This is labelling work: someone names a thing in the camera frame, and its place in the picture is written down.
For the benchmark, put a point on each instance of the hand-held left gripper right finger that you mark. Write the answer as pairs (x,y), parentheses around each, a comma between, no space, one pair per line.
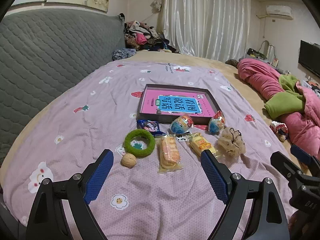
(213,175)

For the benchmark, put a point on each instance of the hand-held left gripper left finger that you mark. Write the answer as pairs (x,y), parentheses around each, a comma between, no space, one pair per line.
(98,175)

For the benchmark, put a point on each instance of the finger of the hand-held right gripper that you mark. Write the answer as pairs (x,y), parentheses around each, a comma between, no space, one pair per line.
(301,155)
(283,163)

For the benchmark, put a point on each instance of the walnut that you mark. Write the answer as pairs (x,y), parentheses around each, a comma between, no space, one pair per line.
(128,160)

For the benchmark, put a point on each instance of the yellow cake packet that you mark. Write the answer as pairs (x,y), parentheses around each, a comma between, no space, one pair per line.
(200,143)

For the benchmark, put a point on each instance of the beige hair scrunchie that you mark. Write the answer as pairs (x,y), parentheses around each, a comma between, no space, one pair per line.
(231,142)

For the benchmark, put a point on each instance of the orange wafer cake packet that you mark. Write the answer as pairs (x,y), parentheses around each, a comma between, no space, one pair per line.
(170,152)

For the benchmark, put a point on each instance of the blue toy egg packet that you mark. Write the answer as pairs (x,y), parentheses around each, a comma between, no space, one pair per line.
(216,123)
(181,125)

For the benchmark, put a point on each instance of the blue cookie packet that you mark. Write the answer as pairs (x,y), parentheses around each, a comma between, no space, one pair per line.
(150,126)

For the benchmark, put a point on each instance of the shallow purple cardboard box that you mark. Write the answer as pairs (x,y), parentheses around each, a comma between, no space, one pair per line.
(150,118)

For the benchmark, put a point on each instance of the small red white plush toy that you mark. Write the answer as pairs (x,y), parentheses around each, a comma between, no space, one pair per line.
(279,130)

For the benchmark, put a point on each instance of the green fleece cloth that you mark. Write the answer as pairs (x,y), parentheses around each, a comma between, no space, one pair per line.
(282,102)

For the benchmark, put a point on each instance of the purple printed blanket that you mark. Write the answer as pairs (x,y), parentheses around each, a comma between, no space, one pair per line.
(100,117)

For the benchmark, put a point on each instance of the pink and blue book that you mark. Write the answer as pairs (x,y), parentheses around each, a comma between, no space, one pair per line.
(175,102)

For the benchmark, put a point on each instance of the pink quilt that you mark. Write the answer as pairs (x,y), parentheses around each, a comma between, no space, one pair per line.
(260,80)

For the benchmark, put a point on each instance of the black television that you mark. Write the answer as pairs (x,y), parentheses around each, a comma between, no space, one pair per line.
(310,57)

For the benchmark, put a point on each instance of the arched desk mirror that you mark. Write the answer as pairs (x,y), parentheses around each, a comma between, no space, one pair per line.
(265,48)

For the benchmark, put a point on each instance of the brown cloth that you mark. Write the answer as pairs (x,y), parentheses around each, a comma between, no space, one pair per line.
(232,62)

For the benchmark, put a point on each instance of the blue patterned cloth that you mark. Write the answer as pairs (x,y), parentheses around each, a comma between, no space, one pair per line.
(123,54)

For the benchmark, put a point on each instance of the grey quilted headboard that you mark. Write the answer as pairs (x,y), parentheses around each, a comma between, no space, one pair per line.
(50,55)

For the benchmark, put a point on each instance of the pile of clothes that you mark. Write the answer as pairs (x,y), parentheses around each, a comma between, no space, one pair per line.
(145,38)

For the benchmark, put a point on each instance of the white air conditioner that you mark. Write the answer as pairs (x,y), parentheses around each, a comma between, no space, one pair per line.
(279,11)

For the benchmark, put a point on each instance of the white curtain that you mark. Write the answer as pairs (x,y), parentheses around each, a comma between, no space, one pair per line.
(205,17)

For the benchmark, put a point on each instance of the curtain tie tassel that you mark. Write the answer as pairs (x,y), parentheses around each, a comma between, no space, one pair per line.
(156,4)

